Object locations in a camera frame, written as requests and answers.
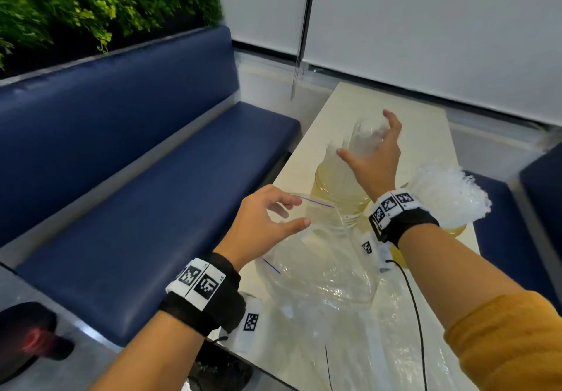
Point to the black device with red light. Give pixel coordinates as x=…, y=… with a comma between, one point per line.
x=28, y=338

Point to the person's left middle finger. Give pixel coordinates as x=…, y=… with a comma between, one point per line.
x=280, y=211

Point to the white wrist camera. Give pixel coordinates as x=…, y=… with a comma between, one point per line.
x=248, y=322
x=375, y=252

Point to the bundle of clear straws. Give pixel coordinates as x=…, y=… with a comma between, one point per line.
x=358, y=145

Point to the clear blind pull wand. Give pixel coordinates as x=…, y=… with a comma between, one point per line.
x=303, y=39

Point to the wide white roller blind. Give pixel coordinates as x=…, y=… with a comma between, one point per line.
x=439, y=26

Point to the clear zip bag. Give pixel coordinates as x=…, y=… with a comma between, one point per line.
x=320, y=263

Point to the person's left hand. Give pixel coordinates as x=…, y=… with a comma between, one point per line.
x=252, y=228

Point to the black wristband with markers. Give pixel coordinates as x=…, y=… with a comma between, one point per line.
x=206, y=289
x=397, y=217

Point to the blue bench backrest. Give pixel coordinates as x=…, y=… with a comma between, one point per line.
x=109, y=114

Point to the black right wristband with markers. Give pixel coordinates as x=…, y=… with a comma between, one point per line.
x=397, y=217

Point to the person's right hand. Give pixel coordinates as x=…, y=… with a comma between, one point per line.
x=377, y=169

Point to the blue bench seat cushion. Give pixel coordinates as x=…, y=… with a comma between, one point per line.
x=145, y=228

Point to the black left wristband with markers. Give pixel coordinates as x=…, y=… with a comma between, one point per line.
x=206, y=289

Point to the person's right thumb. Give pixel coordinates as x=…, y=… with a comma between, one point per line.
x=347, y=158

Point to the glass jar with yellow liquid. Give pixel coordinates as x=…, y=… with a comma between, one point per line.
x=340, y=199
x=454, y=230

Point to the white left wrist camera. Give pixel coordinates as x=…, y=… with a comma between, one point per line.
x=248, y=322

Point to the person's right forearm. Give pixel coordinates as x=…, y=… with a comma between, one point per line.
x=456, y=272

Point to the person's left thumb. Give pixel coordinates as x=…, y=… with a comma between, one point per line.
x=292, y=226

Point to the person's left forearm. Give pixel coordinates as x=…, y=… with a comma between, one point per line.
x=153, y=355

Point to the standing bunch of clear straws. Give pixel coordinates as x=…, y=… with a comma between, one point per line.
x=448, y=195

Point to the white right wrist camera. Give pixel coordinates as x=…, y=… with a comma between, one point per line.
x=375, y=252

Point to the mustard yellow sleeve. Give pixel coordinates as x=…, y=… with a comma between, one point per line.
x=513, y=342

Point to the small blue seat cushion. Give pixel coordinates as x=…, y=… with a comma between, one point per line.
x=505, y=237

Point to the small blue seat backrest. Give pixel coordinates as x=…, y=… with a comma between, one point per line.
x=544, y=193

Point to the pile of clear plastic bags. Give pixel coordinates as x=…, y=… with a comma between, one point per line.
x=373, y=342

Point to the green plant hedge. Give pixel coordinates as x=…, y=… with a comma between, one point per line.
x=88, y=0

